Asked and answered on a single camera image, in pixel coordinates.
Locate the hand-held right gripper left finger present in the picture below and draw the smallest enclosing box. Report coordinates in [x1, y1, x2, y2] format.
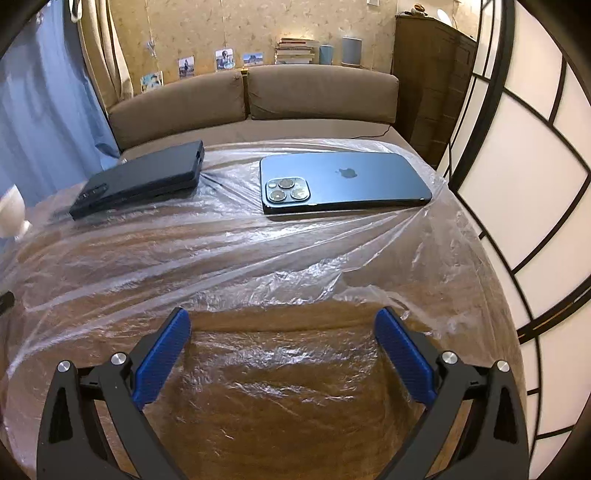
[36, 307, 192, 480]

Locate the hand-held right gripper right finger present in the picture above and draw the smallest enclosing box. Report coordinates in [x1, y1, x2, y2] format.
[375, 307, 529, 480]

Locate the white footed ceramic bowl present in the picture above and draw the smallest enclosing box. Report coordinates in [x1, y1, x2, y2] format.
[0, 185, 31, 240]

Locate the black cased phone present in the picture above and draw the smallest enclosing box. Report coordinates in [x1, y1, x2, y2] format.
[69, 140, 205, 220]

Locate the blue smartphone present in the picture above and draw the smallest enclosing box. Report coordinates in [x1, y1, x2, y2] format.
[259, 152, 433, 215]

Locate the blue curtain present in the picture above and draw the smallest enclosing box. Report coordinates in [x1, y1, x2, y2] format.
[0, 0, 121, 208]

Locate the brown sofa back cushion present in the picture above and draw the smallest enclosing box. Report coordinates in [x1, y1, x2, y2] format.
[247, 65, 400, 125]
[108, 71, 247, 148]

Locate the brown fabric sofa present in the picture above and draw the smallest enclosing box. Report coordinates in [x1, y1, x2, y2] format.
[107, 65, 400, 155]

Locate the black framed folding screen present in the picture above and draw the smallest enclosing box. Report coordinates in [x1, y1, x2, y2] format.
[436, 0, 591, 480]

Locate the beige curtain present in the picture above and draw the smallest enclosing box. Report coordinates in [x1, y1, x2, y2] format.
[76, 0, 134, 112]

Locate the dark wooden cabinet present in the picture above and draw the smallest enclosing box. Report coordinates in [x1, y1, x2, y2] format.
[394, 14, 478, 169]

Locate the grey cylinder speaker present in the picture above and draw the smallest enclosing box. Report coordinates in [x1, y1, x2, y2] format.
[342, 37, 363, 68]

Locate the stack of books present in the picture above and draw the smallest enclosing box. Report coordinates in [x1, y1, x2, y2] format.
[274, 38, 320, 65]

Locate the black cable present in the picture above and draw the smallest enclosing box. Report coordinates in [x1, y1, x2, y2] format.
[348, 126, 393, 140]

